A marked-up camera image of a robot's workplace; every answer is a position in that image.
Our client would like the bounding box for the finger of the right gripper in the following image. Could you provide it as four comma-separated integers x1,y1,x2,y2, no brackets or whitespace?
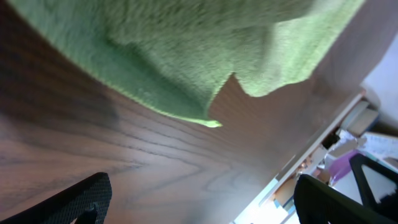
349,154,397,215

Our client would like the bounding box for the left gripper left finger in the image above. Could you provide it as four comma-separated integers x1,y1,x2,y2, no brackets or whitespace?
1,172,112,224

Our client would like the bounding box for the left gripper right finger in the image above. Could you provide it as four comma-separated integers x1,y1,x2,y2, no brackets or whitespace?
294,174,396,224

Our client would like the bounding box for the light green cloth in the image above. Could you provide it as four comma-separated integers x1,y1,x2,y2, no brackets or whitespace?
9,0,363,128

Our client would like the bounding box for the cluttered shelf beyond table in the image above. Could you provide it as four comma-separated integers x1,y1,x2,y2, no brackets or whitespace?
234,91,397,223

